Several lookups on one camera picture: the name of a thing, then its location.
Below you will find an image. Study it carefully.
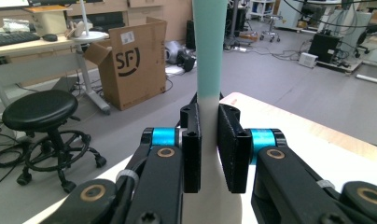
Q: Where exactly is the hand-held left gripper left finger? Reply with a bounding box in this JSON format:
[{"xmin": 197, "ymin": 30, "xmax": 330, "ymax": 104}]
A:
[{"xmin": 180, "ymin": 103, "xmax": 202, "ymax": 194}]

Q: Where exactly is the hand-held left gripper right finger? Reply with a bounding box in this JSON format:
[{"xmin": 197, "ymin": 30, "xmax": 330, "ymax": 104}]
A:
[{"xmin": 217, "ymin": 105, "xmax": 253, "ymax": 194}]

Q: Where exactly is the teal and white plastic handle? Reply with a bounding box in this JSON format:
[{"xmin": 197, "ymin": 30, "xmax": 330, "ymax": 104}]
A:
[{"xmin": 181, "ymin": 0, "xmax": 244, "ymax": 224}]

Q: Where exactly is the grey and black appliance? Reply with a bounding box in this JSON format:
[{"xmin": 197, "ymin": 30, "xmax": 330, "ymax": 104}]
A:
[{"xmin": 164, "ymin": 40, "xmax": 198, "ymax": 73}]

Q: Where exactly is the tall printed cardboard box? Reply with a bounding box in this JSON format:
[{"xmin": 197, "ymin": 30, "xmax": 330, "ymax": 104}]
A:
[{"xmin": 83, "ymin": 17, "xmax": 168, "ymax": 111}]

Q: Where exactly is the black speaker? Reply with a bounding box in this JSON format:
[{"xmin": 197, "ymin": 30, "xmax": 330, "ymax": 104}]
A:
[{"xmin": 186, "ymin": 20, "xmax": 197, "ymax": 50}]

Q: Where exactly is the white box on floor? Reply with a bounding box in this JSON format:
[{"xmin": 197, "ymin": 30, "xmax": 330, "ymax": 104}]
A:
[{"xmin": 298, "ymin": 51, "xmax": 319, "ymax": 69}]

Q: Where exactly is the grey rolling stool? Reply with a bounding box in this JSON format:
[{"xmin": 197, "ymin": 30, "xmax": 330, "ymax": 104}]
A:
[{"xmin": 259, "ymin": 14, "xmax": 285, "ymax": 43}]

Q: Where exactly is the black computer case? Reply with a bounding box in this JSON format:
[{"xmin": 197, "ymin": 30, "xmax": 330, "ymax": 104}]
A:
[{"xmin": 307, "ymin": 32, "xmax": 341, "ymax": 63}]

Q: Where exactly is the white lamp with round base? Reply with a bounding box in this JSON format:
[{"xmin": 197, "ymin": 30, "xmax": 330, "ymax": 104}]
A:
[{"xmin": 70, "ymin": 0, "xmax": 109, "ymax": 45}]

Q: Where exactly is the black round stool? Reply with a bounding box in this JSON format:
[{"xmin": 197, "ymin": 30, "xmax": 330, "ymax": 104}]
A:
[{"xmin": 1, "ymin": 89, "xmax": 107, "ymax": 194}]

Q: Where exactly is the black computer mouse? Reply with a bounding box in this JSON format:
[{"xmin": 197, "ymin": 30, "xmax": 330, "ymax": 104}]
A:
[{"xmin": 41, "ymin": 33, "xmax": 59, "ymax": 43}]

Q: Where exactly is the light wooden desk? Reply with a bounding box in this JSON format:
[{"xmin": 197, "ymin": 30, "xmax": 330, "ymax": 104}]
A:
[{"xmin": 0, "ymin": 31, "xmax": 112, "ymax": 116}]

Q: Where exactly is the beige box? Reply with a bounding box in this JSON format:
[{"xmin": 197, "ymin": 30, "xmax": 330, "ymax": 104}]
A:
[{"xmin": 23, "ymin": 4, "xmax": 73, "ymax": 37}]

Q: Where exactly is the black keyboard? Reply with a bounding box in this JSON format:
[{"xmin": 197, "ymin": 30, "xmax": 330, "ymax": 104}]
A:
[{"xmin": 0, "ymin": 31, "xmax": 41, "ymax": 49}]

